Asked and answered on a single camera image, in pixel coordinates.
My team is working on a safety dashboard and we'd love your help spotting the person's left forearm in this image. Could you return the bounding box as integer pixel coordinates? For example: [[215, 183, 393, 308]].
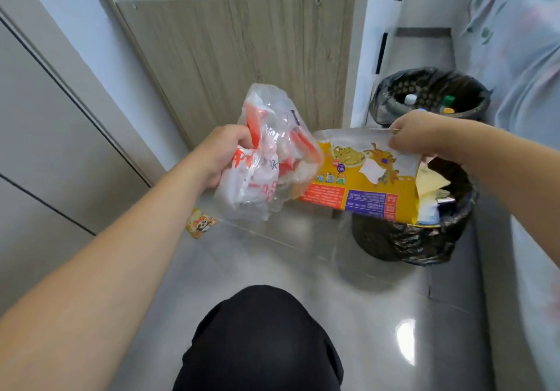
[[0, 154, 218, 391]]

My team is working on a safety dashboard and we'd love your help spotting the wood grain cabinet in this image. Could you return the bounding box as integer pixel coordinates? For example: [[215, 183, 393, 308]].
[[90, 0, 377, 148]]

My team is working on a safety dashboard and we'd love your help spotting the black lined trash bin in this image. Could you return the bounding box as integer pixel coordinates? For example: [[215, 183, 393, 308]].
[[370, 67, 493, 127], [351, 157, 480, 266]]

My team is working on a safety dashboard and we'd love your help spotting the paper trash in bin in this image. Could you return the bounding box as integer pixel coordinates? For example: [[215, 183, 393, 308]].
[[416, 162, 458, 226]]

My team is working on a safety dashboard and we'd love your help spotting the small yellow snack wrapper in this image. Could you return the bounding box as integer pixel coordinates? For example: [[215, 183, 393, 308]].
[[185, 209, 217, 239]]

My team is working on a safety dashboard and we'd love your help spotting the yellow snack package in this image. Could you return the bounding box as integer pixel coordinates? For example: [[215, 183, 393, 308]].
[[298, 127, 451, 225]]

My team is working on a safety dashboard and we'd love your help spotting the person's left hand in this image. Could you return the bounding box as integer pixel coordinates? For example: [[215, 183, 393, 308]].
[[191, 124, 254, 189]]

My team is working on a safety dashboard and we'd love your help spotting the white cabinet with black handles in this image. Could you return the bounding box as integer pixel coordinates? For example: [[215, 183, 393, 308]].
[[342, 0, 484, 129]]

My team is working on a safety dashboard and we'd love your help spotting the person's right hand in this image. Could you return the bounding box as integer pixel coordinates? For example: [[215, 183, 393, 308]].
[[388, 110, 460, 163]]

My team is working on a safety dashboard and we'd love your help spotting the grey sliding door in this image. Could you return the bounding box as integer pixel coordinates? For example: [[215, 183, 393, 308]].
[[0, 0, 167, 317]]

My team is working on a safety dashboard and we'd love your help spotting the light floral bed sheet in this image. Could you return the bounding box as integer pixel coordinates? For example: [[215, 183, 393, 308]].
[[452, 0, 560, 391]]

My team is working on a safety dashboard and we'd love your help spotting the clear plastic bag red print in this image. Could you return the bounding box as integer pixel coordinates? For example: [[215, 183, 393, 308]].
[[213, 83, 325, 222]]

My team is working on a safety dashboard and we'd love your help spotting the person's black trouser leg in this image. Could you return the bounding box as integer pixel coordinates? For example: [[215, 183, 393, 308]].
[[172, 285, 344, 391]]

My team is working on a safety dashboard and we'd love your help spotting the person's right forearm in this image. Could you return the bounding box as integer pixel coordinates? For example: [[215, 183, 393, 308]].
[[451, 117, 560, 269]]

